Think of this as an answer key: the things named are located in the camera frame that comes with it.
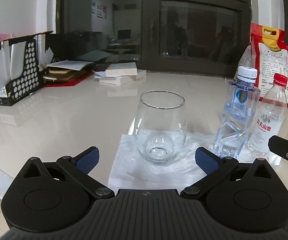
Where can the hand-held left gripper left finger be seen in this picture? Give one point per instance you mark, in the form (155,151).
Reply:
(87,158)

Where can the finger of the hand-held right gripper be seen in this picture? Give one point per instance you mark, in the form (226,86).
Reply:
(283,147)

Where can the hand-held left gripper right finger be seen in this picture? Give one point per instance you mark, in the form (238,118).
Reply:
(206,160)

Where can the clear blue water bottle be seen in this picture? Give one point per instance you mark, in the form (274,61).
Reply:
(236,110)

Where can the clear stemless glass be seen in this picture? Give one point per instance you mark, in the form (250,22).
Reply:
(159,120)

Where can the clear bottle with red cap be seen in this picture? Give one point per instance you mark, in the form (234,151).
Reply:
(264,127)

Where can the white paper towel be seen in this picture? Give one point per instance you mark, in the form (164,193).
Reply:
(124,160)

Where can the red folder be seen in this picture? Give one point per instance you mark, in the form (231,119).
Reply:
(69,82)

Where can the thin white book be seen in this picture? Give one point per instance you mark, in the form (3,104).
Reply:
(124,80)

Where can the red and white rice bag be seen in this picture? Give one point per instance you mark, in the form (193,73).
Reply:
(271,60)

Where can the stack of brown books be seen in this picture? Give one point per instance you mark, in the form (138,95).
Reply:
(61,73)

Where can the white plastic bag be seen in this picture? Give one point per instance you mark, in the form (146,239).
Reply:
(244,60)

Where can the thick white book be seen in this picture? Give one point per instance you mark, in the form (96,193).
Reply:
(121,69)

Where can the loose white paper sheet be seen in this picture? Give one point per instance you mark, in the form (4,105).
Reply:
(71,64)

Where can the black perforated file organizer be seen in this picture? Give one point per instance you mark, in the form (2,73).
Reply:
(26,75)

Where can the dark window frame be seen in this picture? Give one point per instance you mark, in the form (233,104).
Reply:
(149,22)

